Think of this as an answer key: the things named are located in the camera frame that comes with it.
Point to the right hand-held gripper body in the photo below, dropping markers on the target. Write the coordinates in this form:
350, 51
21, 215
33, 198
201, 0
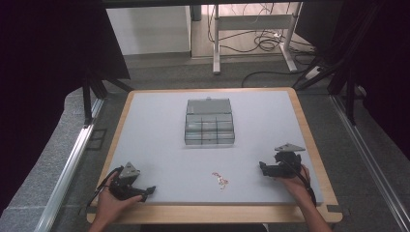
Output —
285, 161

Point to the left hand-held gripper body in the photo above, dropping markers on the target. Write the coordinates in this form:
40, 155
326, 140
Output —
124, 185

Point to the person's left hand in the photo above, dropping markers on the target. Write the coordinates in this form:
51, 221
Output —
111, 204

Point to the person's right hand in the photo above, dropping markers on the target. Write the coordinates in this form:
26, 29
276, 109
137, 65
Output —
298, 185

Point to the grey table mat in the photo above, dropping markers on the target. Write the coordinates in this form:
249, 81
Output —
180, 164

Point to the wooden table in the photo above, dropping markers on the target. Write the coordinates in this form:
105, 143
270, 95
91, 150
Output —
209, 213

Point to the clear plastic compartment box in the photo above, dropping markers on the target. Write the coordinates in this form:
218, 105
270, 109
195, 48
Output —
209, 124

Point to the white power strip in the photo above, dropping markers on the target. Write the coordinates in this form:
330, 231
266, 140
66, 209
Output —
312, 72

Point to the black metal stand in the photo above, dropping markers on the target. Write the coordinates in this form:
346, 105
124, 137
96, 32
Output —
92, 92
345, 80

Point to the black curtain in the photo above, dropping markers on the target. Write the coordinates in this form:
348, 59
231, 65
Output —
42, 80
380, 64

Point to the white panel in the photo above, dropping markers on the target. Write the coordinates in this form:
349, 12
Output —
148, 30

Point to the black floor bracket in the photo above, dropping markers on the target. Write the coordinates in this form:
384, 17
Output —
96, 139

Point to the aluminium floor rail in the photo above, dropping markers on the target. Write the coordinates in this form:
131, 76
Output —
69, 170
370, 161

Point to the white desk frame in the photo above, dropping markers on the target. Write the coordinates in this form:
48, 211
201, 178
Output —
251, 22

